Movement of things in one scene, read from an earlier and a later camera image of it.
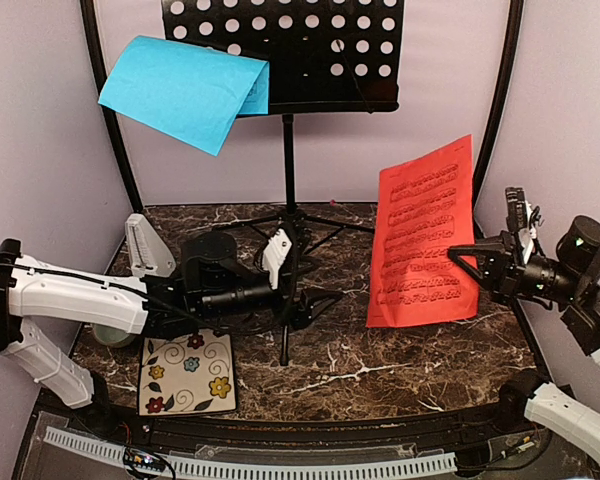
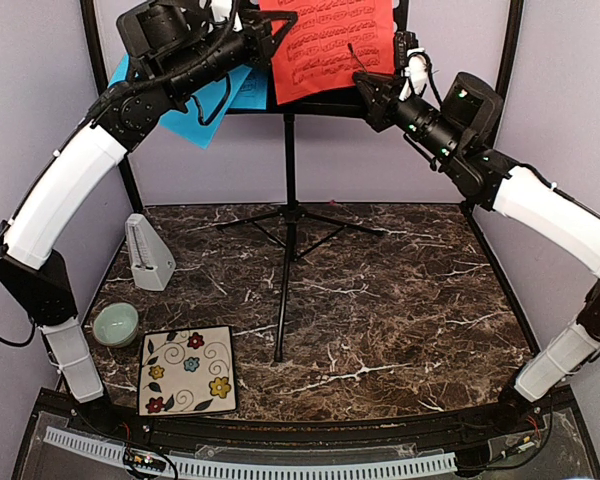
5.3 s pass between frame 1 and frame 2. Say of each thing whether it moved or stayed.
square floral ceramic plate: stayed
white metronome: stayed
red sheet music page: moved
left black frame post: stayed
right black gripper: moved
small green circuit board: stayed
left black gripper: moved
